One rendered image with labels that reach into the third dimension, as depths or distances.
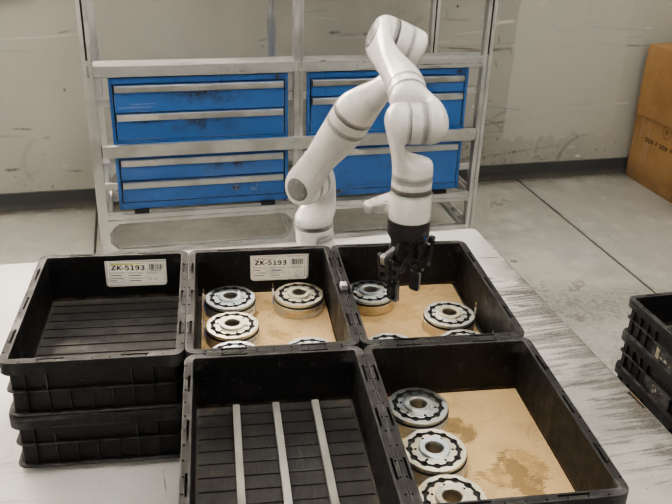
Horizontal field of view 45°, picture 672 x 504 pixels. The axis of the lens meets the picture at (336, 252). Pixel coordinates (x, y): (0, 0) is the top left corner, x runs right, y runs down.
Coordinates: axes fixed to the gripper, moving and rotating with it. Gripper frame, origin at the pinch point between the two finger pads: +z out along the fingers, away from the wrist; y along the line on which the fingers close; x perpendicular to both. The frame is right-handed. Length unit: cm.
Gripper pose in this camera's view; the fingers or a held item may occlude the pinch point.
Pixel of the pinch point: (403, 287)
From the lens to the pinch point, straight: 148.3
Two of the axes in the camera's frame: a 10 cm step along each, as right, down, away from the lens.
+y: 7.0, -3.0, 6.5
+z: -0.3, 9.0, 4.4
